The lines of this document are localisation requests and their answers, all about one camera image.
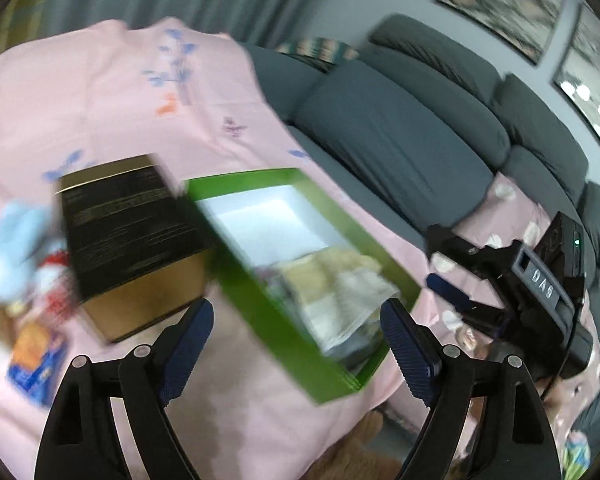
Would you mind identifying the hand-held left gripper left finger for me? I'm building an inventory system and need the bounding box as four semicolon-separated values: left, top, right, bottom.
34;298;215;480

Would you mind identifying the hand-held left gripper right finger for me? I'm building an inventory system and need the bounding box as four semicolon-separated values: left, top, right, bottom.
379;298;565;480

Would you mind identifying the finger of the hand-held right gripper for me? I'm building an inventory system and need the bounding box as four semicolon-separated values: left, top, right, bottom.
426;273;507;333
425;224;523;281

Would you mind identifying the green cardboard box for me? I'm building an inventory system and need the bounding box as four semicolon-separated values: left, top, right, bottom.
186;167;423;405

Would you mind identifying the brown fuzzy rug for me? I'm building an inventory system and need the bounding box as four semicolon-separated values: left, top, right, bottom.
310;410;411;480

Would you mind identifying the cream cloth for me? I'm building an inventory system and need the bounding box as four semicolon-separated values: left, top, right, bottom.
275;247;401;356

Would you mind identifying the black and gold box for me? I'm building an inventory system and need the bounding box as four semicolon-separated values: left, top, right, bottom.
54;154;213;345

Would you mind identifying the red and white cloth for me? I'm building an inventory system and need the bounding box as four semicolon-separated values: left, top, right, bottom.
35;252;81;321

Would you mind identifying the grey sofa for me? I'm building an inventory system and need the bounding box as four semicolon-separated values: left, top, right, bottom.
240;12;600;456

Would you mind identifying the blue and orange packet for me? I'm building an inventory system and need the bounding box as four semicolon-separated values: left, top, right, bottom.
5;320;71;408

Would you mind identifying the colourful patterned cloth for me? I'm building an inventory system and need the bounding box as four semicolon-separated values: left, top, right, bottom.
562;430;593;480

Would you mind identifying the light blue cloth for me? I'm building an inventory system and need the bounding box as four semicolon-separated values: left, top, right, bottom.
0;202;66;311

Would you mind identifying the patterned pillow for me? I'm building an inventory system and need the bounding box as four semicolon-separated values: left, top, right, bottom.
277;37;361;66

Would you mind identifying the pink printed bed sheet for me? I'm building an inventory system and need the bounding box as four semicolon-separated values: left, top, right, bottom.
0;17;600;480

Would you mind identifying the framed wall picture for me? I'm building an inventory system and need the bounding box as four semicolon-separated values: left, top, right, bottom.
552;2;600;148
434;0;568;66

